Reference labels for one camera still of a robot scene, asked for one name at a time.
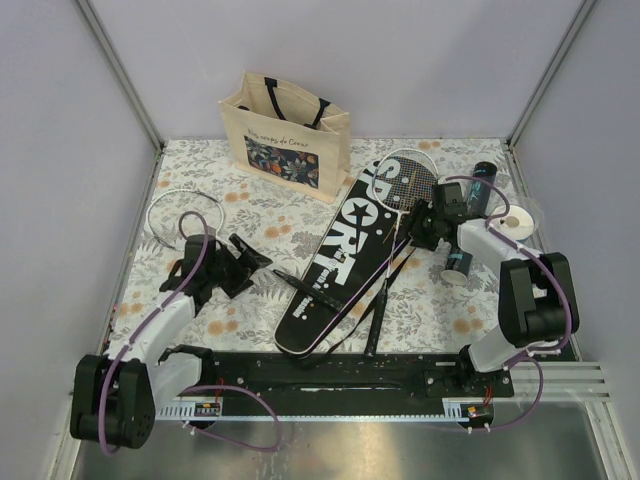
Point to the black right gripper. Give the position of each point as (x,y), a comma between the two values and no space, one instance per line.
(421,209)

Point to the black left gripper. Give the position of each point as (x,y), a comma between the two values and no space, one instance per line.
(248,262)

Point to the black shuttlecock tube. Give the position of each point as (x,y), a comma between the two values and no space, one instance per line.
(458,264)

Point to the black sport racket cover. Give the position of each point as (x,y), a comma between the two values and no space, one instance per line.
(349,260)

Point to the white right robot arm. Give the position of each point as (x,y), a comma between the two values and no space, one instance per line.
(537,308)

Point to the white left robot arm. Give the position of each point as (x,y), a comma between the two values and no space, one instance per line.
(118,394)

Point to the white blue tape roll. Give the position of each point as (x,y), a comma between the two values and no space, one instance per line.
(518,224)

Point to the clear plastic tube lid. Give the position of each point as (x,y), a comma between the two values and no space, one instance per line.
(534,209)

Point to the beige floral tote bag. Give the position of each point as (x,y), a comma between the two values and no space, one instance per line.
(282,133)

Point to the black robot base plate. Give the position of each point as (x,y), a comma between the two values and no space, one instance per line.
(345,384)

